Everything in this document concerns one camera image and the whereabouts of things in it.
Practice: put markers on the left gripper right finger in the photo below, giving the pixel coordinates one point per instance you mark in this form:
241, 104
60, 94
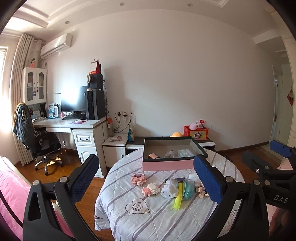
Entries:
251, 220

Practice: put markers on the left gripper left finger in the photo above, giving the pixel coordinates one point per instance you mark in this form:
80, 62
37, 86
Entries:
40, 221

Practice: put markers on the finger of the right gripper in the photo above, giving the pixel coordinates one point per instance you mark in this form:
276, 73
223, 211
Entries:
256, 164
282, 149

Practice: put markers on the pink white small figurine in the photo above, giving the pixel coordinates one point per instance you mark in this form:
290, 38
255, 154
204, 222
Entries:
200, 189

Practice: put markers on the yellow highlighter pen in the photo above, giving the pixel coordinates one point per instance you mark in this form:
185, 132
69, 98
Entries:
178, 199

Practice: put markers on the white pink block toy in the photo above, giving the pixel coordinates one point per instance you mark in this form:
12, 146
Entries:
151, 189

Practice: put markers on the pink bed cover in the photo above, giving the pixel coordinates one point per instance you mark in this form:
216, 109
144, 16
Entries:
15, 190

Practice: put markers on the red toy box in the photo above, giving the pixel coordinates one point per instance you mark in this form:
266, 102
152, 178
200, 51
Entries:
199, 134

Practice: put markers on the black office chair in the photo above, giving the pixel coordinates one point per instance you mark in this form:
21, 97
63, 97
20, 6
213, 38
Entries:
47, 150

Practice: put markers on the pink plush toy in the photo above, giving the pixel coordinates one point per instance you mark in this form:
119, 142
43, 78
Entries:
193, 126

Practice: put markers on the white booklet in box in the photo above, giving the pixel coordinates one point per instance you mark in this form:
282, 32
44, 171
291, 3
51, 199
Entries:
185, 153

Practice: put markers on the striped white quilt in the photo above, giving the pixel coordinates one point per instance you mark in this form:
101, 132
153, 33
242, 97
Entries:
122, 208

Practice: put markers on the white computer desk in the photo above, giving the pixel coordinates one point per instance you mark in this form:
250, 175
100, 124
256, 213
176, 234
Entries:
86, 136

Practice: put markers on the orange plush toy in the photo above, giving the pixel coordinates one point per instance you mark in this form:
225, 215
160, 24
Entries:
177, 134

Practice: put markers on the pink storage box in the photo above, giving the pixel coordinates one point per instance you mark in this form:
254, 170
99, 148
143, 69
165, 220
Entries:
161, 153

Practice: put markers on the dark jacket on chair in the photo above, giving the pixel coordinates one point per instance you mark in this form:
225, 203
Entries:
23, 126

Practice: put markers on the low white black cabinet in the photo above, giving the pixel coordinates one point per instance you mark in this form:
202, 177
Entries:
114, 151

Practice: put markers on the black keyboard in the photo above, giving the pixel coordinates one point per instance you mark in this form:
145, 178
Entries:
75, 117

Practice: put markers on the black computer monitor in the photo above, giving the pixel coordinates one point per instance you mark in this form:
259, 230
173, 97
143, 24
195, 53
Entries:
73, 100

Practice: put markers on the black computer tower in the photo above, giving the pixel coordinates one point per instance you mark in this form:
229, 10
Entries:
95, 104

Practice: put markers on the white glass door cabinet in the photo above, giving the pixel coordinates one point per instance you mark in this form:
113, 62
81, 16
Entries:
34, 86

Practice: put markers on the black speaker box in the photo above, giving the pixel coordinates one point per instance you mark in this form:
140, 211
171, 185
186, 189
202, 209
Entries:
95, 81

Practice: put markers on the red paper bag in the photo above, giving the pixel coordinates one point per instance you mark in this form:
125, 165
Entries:
95, 67

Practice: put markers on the red doll on cabinet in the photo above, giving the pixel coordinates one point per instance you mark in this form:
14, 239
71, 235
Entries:
33, 63

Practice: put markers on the beige curtain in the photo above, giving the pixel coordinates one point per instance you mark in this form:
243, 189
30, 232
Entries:
21, 54

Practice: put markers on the white air conditioner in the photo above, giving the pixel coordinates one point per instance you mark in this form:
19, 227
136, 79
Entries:
57, 45

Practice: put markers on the wall power socket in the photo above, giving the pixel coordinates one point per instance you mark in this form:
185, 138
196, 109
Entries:
124, 114

